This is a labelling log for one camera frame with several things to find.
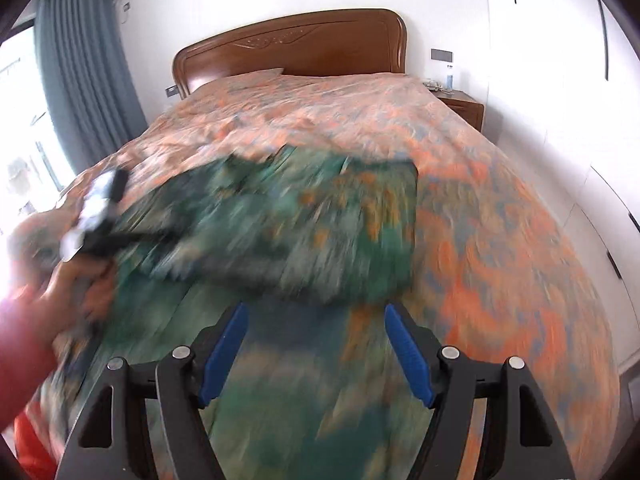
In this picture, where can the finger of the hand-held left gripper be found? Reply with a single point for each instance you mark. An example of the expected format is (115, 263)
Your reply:
(142, 238)

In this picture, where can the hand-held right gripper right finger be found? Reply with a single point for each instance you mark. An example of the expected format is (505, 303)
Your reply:
(407, 345)

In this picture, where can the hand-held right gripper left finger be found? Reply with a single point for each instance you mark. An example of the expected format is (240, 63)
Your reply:
(227, 345)

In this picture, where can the green patterned garment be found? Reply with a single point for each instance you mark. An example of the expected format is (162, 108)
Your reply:
(280, 220)

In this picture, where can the person's left forearm red sleeve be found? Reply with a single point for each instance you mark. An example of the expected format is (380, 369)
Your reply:
(22, 360)

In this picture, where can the person's left hand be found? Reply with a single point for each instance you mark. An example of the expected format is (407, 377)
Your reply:
(57, 295)

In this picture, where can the window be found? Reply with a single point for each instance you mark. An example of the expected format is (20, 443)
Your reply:
(22, 125)

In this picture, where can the grey-blue curtain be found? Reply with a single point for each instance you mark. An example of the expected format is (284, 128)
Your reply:
(85, 70)

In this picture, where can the orange floral bed blanket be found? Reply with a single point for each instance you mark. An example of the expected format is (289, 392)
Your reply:
(500, 200)

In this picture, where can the person's orange clothing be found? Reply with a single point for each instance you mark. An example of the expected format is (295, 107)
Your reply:
(32, 447)

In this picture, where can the wooden nightstand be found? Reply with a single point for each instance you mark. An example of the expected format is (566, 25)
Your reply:
(462, 107)

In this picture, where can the wooden bed headboard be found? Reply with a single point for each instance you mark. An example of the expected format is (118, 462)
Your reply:
(300, 45)

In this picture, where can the clear bottle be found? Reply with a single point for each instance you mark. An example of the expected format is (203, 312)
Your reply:
(450, 79)

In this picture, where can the white wardrobe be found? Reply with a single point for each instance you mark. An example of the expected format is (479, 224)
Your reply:
(550, 110)

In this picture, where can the grey wall socket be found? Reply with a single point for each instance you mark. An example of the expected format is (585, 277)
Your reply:
(171, 91)

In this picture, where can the grey wall switch panel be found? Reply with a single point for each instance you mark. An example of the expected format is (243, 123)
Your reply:
(441, 55)

